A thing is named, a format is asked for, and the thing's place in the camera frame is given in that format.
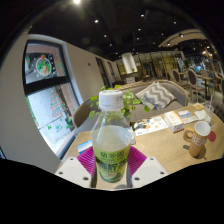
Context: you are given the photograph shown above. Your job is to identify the dark-framed window with stickers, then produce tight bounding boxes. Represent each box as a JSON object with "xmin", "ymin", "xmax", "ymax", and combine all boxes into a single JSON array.
[{"xmin": 22, "ymin": 39, "xmax": 84, "ymax": 159}]

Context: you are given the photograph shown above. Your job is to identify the white paper napkin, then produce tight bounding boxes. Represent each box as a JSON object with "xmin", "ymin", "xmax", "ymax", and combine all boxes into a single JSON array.
[{"xmin": 193, "ymin": 109, "xmax": 208, "ymax": 121}]

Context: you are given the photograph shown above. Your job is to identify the green potted plant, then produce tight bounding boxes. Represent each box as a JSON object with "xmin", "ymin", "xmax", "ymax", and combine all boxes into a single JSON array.
[{"xmin": 88, "ymin": 84, "xmax": 151, "ymax": 120}]

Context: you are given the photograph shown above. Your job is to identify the grey white chevron cushion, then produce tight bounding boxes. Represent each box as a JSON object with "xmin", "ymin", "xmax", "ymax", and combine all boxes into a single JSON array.
[{"xmin": 134, "ymin": 81, "xmax": 177, "ymax": 112}]

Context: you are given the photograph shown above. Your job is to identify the green-labelled clear drink bottle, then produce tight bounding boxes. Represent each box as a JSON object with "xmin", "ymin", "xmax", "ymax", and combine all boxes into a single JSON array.
[{"xmin": 89, "ymin": 89, "xmax": 134, "ymax": 184}]

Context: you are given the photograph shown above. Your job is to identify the group of ceiling lights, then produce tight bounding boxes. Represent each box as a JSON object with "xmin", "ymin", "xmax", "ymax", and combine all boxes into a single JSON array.
[{"xmin": 71, "ymin": 0, "xmax": 188, "ymax": 44}]

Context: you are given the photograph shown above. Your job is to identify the blue white card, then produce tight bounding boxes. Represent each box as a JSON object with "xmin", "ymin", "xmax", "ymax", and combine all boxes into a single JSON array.
[{"xmin": 77, "ymin": 139, "xmax": 94, "ymax": 155}]

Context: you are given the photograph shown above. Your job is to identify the group of dining chairs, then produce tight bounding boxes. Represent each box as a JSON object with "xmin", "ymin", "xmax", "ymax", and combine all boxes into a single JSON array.
[{"xmin": 166, "ymin": 66, "xmax": 224, "ymax": 104}]

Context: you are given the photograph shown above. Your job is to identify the grey curved sofa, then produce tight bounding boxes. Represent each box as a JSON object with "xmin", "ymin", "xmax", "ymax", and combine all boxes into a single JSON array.
[{"xmin": 73, "ymin": 79, "xmax": 189, "ymax": 129}]

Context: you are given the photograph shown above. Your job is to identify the printed white leaflet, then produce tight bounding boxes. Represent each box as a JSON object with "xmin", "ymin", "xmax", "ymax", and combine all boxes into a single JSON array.
[{"xmin": 132, "ymin": 116, "xmax": 169, "ymax": 137}]

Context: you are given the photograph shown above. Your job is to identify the blue white flat packet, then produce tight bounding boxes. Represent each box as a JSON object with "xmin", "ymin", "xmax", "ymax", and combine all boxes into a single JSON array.
[{"xmin": 177, "ymin": 109, "xmax": 193, "ymax": 120}]

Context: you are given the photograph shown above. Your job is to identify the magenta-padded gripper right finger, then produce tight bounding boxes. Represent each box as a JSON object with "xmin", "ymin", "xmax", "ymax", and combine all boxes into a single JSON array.
[{"xmin": 127, "ymin": 145, "xmax": 169, "ymax": 189}]

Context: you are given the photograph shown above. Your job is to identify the white tissue box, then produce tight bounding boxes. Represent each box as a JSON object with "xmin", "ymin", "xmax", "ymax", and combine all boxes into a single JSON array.
[{"xmin": 163, "ymin": 110, "xmax": 185, "ymax": 134}]

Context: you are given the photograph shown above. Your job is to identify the brown mug with white inside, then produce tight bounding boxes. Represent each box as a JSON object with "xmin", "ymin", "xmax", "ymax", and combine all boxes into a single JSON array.
[{"xmin": 182, "ymin": 120, "xmax": 212, "ymax": 158}]

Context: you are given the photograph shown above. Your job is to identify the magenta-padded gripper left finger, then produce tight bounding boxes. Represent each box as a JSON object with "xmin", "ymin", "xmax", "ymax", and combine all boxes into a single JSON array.
[{"xmin": 54, "ymin": 145, "xmax": 98, "ymax": 189}]

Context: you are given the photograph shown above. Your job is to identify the yellow paper card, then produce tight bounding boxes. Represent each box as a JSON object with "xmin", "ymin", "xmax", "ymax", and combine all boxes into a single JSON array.
[{"xmin": 192, "ymin": 102, "xmax": 205, "ymax": 110}]

